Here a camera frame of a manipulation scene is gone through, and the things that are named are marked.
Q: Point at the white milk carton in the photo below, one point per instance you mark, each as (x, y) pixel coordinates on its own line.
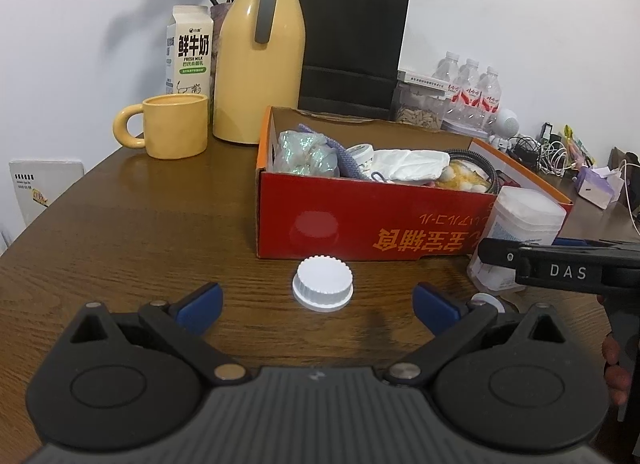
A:
(189, 46)

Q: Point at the iridescent plastic bag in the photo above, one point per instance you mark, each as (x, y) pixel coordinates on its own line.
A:
(306, 154)

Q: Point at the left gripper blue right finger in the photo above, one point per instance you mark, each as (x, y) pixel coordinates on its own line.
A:
(436, 310)

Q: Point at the white cotton swab container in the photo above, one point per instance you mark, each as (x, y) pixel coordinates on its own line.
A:
(518, 215)

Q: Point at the colourful snack bag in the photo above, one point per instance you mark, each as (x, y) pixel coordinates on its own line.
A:
(577, 154)

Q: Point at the red cardboard box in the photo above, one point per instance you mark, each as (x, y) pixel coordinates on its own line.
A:
(297, 217)

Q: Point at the yellow mug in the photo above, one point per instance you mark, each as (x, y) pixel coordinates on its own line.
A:
(174, 126)

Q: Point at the white flat box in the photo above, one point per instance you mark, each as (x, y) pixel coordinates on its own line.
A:
(420, 80)

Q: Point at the black paper bag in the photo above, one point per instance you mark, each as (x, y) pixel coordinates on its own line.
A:
(352, 56)

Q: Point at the white robot figurine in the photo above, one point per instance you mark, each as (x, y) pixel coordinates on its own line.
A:
(503, 129)

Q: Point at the water bottle right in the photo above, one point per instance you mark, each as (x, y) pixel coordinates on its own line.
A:
(490, 97)

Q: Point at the clear seed container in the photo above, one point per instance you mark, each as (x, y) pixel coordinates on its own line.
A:
(416, 105)

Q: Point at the water bottle left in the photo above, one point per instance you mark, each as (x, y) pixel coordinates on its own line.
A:
(447, 72)

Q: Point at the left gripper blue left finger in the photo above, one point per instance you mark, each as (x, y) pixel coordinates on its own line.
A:
(198, 311)

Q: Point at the purple tissue pack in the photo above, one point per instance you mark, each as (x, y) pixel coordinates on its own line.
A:
(599, 186)

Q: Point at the water bottle middle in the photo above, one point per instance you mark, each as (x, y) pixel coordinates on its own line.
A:
(464, 102)

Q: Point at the white cloth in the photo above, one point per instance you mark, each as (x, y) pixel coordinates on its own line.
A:
(408, 166)

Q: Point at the water bottle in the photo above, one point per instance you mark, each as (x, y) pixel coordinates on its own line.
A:
(464, 102)
(447, 72)
(490, 97)

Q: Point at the person right hand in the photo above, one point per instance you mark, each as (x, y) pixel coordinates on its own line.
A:
(616, 378)

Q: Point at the large white bottle cap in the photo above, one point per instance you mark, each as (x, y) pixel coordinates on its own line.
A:
(363, 155)

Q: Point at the purple cloth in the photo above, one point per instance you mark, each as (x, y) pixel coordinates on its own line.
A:
(347, 168)

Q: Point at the small white bottle cap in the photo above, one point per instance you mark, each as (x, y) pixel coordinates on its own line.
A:
(323, 284)

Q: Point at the yellow thermos jug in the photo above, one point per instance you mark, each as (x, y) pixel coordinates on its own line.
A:
(259, 65)

